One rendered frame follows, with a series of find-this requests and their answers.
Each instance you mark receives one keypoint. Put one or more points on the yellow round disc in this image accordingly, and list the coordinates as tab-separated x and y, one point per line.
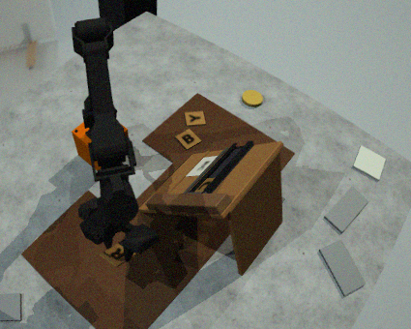
252	98

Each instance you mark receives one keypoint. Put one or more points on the white paper ticket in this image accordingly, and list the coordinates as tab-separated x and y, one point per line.
201	166

